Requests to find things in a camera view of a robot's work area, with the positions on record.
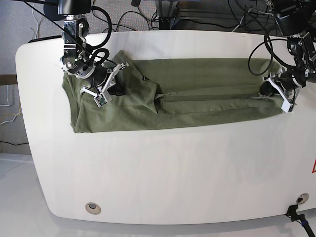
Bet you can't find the right table cable grommet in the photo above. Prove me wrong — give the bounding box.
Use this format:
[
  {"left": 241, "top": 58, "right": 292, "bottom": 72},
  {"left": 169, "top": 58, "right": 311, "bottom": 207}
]
[{"left": 296, "top": 193, "right": 309, "bottom": 205}]

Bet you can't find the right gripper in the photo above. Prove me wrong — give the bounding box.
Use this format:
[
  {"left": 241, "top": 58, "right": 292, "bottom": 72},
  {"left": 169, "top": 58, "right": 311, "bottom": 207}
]
[{"left": 80, "top": 63, "right": 129, "bottom": 96}]

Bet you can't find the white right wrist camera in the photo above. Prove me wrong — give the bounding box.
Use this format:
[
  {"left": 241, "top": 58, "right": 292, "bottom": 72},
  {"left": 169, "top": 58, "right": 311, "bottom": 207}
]
[{"left": 93, "top": 93, "right": 112, "bottom": 108}]

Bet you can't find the white floor cable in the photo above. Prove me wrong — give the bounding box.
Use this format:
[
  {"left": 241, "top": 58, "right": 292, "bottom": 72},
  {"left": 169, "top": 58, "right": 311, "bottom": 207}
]
[{"left": 30, "top": 3, "right": 40, "bottom": 38}]

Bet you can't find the black flat bar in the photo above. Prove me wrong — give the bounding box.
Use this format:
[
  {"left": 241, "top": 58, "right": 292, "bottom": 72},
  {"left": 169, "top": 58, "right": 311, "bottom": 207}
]
[{"left": 28, "top": 35, "right": 62, "bottom": 43}]

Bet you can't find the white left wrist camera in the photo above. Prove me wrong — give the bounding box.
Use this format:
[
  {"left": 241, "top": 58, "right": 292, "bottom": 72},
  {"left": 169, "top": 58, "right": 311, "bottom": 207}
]
[{"left": 281, "top": 100, "right": 295, "bottom": 113}]

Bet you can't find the olive green T-shirt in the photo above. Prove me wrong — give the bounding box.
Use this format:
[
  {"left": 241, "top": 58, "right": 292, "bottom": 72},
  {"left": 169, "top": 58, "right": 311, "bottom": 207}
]
[{"left": 62, "top": 51, "right": 283, "bottom": 133}]

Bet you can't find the black round stand base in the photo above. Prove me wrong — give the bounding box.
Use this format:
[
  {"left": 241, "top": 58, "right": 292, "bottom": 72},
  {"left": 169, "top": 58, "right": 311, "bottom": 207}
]
[{"left": 43, "top": 0, "right": 65, "bottom": 21}]

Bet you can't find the black metal frame post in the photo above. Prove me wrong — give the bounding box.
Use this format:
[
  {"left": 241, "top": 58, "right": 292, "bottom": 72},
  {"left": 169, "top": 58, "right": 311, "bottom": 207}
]
[{"left": 155, "top": 0, "right": 178, "bottom": 30}]

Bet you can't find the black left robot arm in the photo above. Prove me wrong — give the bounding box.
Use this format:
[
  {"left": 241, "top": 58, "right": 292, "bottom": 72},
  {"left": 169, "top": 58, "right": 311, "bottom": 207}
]
[{"left": 260, "top": 0, "right": 316, "bottom": 112}]

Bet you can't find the black looped cable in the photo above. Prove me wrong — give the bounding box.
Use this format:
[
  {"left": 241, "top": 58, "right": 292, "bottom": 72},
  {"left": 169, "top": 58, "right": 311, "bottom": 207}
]
[{"left": 247, "top": 34, "right": 275, "bottom": 77}]

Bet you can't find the left table cable grommet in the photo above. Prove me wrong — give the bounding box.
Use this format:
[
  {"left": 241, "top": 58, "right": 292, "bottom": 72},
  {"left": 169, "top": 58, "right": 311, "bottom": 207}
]
[{"left": 85, "top": 202, "right": 101, "bottom": 215}]

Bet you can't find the table cable grommet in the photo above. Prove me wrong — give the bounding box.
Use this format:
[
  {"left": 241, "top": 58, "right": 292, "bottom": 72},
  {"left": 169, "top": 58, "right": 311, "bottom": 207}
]
[
  {"left": 296, "top": 193, "right": 309, "bottom": 205},
  {"left": 85, "top": 202, "right": 101, "bottom": 215}
]

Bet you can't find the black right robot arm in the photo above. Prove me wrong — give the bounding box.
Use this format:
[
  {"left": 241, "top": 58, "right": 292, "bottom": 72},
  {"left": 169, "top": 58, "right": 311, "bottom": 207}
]
[{"left": 58, "top": 0, "right": 127, "bottom": 99}]

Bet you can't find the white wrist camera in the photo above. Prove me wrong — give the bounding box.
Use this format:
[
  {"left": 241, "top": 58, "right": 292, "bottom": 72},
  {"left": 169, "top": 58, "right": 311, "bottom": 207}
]
[
  {"left": 93, "top": 93, "right": 112, "bottom": 108},
  {"left": 281, "top": 100, "right": 295, "bottom": 113}
]

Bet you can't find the red warning triangle sticker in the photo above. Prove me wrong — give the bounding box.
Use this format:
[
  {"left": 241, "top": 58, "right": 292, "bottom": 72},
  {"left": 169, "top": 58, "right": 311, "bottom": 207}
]
[{"left": 312, "top": 160, "right": 316, "bottom": 173}]

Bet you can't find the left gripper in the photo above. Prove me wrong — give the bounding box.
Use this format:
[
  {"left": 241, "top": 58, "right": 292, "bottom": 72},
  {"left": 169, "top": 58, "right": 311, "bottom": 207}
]
[{"left": 259, "top": 68, "right": 306, "bottom": 103}]

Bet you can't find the black clamp with cable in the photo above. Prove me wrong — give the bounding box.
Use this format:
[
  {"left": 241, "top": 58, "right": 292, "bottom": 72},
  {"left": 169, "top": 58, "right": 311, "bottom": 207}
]
[{"left": 285, "top": 204, "right": 316, "bottom": 237}]

